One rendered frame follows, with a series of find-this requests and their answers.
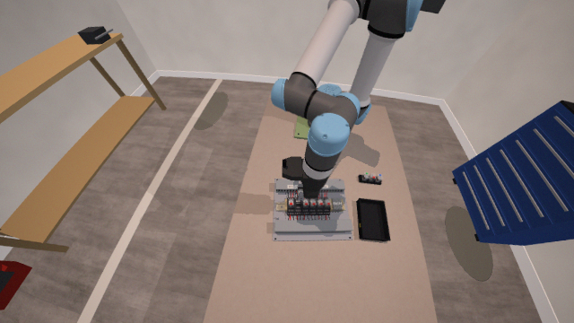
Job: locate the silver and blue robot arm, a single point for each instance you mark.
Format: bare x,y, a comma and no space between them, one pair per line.
335,114

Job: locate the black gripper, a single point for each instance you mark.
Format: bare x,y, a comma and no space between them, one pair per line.
295,168

